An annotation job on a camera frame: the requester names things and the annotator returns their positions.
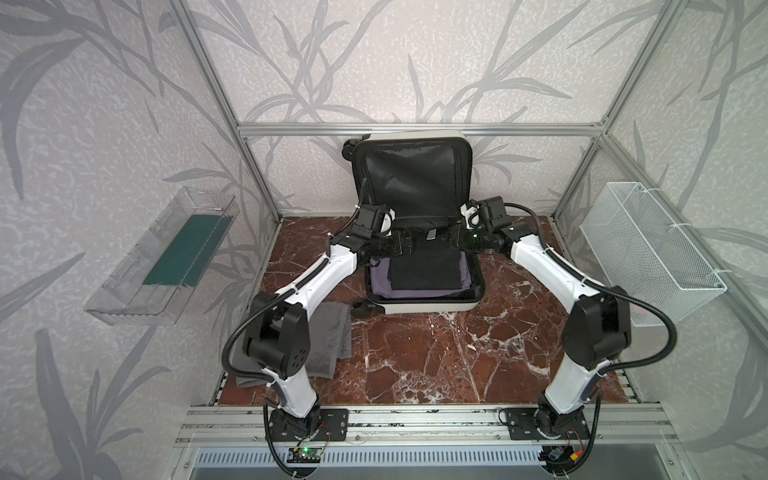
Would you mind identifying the right circuit board with wires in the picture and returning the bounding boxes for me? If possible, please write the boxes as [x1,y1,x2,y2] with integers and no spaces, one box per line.
[539,445,586,470]

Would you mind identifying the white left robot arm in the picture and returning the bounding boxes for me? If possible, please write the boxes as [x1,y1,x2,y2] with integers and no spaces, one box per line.
[220,204,413,421]

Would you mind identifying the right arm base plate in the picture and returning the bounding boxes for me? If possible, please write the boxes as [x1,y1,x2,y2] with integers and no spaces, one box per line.
[497,407,590,441]

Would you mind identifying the white wire basket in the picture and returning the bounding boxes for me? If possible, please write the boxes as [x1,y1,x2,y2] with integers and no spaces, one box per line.
[580,182,727,323]

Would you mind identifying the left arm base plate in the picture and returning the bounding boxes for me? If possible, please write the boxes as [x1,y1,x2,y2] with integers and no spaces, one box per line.
[267,407,350,442]

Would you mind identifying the grey folded towel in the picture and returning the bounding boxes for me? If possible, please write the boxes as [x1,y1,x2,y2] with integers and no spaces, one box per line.
[231,301,352,388]

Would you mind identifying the clear plastic wall shelf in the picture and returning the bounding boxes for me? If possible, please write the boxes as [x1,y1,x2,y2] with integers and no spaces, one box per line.
[84,187,240,326]

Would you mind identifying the aluminium frame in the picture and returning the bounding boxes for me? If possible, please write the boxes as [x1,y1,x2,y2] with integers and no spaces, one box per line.
[178,1,767,337]

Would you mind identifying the purple trousers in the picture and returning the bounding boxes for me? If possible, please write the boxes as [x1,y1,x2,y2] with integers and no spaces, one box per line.
[366,255,473,299]

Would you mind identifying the green circuit board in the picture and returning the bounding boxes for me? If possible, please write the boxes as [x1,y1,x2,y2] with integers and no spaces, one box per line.
[286,447,325,464]

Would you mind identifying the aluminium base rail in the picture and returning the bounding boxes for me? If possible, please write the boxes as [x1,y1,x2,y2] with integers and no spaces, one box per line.
[174,403,681,447]

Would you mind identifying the black shirt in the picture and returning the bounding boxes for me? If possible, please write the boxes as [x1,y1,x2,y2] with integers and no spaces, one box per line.
[390,240,464,289]

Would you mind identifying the white hard-shell suitcase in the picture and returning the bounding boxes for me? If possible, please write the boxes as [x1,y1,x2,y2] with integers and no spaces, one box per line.
[342,131,485,319]

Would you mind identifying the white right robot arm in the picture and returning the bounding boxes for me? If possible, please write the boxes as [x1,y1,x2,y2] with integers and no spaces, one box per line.
[457,196,678,437]

